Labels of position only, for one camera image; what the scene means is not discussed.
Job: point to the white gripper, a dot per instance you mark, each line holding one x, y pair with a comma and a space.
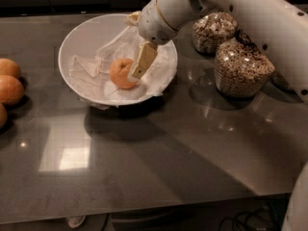
151, 23

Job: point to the orange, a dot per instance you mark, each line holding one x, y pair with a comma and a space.
10, 67
119, 71
11, 90
3, 116

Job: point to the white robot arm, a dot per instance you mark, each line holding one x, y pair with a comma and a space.
279, 29

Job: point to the white bowl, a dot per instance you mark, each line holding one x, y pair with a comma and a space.
86, 36

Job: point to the white cloth in bowl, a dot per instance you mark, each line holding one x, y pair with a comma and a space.
160, 68

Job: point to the left back glass cereal jar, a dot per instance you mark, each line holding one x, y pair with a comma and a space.
210, 31

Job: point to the front glass jar of cereal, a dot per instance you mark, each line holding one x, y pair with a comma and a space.
241, 69

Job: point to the white object under table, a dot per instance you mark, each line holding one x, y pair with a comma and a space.
75, 222

